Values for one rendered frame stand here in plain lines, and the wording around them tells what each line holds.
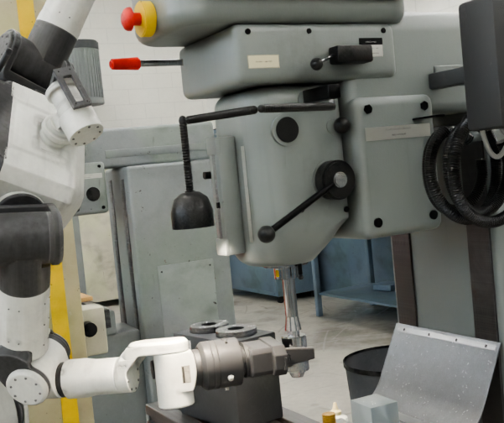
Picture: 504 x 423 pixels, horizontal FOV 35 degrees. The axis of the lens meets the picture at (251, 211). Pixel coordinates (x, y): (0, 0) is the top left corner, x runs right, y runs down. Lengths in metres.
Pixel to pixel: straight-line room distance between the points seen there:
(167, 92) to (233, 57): 9.89
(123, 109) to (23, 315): 9.59
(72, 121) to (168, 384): 0.49
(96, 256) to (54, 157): 8.39
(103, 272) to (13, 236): 8.56
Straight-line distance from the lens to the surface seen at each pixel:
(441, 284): 1.75
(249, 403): 1.74
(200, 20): 1.35
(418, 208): 1.54
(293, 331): 1.53
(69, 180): 1.51
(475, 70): 1.38
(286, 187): 1.41
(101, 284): 9.94
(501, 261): 1.62
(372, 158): 1.48
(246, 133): 1.42
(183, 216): 1.34
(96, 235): 9.89
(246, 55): 1.36
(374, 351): 3.78
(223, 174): 1.43
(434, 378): 1.75
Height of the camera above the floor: 1.49
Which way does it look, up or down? 3 degrees down
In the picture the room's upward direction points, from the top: 6 degrees counter-clockwise
